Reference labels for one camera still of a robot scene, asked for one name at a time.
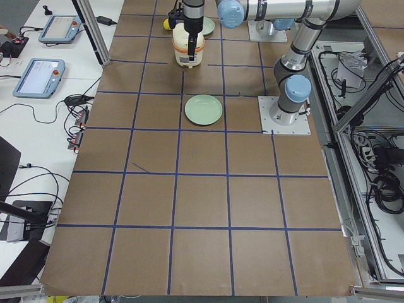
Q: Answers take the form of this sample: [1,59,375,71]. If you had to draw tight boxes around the white rice cooker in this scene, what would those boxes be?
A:
[172,21,206,69]

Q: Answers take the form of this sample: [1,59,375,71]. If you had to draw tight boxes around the aluminium frame post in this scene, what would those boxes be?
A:
[71,0,110,66]

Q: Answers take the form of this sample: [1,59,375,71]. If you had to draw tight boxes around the teach pendant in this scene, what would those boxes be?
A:
[13,58,66,99]
[39,15,81,44]

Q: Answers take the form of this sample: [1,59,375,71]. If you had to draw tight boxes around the far teach pendant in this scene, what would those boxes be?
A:
[39,15,81,44]

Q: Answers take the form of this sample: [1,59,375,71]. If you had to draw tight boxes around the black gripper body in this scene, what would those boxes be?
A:
[184,16,203,42]

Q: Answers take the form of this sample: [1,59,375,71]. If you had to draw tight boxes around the near teach pendant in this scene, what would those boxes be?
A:
[13,58,66,99]

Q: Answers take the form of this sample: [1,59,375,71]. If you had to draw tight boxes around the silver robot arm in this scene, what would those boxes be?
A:
[216,0,361,71]
[270,18,326,126]

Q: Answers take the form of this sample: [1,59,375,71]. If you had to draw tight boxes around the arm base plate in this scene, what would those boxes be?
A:
[247,20,287,43]
[258,96,311,136]

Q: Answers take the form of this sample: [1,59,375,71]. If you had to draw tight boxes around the yellow toy potato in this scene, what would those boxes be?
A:
[163,18,171,31]

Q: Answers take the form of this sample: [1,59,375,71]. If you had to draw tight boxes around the black power adapter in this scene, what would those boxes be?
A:
[96,16,117,26]

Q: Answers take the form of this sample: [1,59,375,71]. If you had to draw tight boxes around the green plate near arm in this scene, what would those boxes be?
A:
[184,95,223,126]
[201,17,215,36]

